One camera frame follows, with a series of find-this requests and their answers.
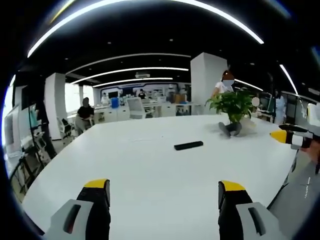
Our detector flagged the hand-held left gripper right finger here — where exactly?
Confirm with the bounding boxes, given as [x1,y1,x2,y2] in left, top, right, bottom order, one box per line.
[217,180,288,240]

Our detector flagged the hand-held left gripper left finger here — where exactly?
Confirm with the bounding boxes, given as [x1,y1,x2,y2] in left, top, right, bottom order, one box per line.
[42,178,112,240]

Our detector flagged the black remote control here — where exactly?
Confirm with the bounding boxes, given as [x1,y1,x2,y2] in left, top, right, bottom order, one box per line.
[173,140,204,151]

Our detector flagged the person's right hand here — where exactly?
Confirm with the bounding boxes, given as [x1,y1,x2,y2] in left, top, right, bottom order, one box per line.
[301,140,320,166]

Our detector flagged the green potted plant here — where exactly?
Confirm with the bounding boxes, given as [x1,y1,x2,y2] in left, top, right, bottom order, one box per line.
[205,89,257,138]

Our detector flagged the white office chair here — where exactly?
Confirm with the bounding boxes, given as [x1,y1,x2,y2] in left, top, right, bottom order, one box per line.
[126,96,148,120]
[56,116,76,146]

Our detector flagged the black tripod stand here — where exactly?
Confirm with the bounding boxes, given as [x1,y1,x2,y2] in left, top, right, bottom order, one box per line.
[27,83,58,161]

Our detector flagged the white square pillar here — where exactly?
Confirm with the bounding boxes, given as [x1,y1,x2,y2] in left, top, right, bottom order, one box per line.
[44,72,67,142]
[190,51,229,116]

